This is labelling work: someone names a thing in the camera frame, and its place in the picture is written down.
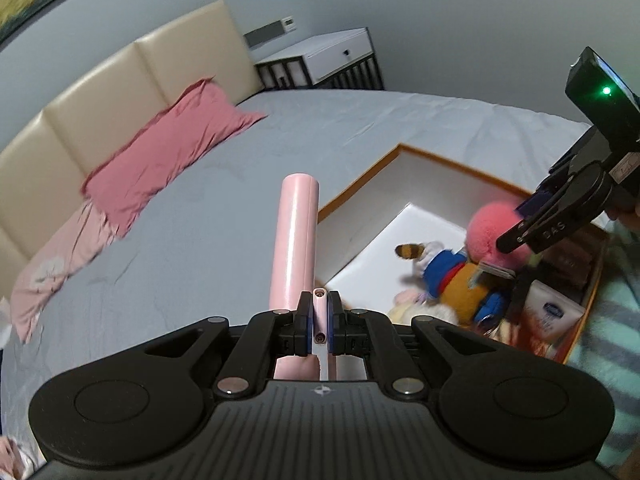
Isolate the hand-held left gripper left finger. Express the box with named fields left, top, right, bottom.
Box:
left=145, top=291, right=315, bottom=400

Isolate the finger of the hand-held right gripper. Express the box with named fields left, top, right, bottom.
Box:
left=516, top=152, right=576, bottom=222
left=496, top=179, right=585, bottom=256

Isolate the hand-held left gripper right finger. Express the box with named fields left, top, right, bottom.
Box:
left=327, top=291, right=496, bottom=400

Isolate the pink fluffy pompom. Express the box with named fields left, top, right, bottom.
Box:
left=467, top=200, right=533, bottom=268

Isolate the white lotion tube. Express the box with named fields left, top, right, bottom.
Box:
left=517, top=280, right=586, bottom=356

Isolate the cream crochet doll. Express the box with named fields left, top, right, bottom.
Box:
left=389, top=287, right=458, bottom=326

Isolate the brown plush toy sailor outfit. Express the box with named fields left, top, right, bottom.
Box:
left=395, top=240, right=511, bottom=326

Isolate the orange cardboard box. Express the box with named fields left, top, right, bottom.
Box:
left=317, top=142, right=611, bottom=365

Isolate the person's right forearm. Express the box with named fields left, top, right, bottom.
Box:
left=565, top=217, right=640, bottom=480

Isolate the dark pink pillow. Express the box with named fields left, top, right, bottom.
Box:
left=82, top=77, right=268, bottom=238

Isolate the white drawer nightstand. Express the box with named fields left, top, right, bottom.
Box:
left=255, top=27, right=386, bottom=92

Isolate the light pink pillow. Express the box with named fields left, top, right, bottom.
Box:
left=10, top=200, right=121, bottom=343

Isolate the cream padded headboard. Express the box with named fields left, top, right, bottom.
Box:
left=0, top=0, right=266, bottom=291

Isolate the grey wall panel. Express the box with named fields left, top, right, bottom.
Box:
left=243, top=16, right=297, bottom=47

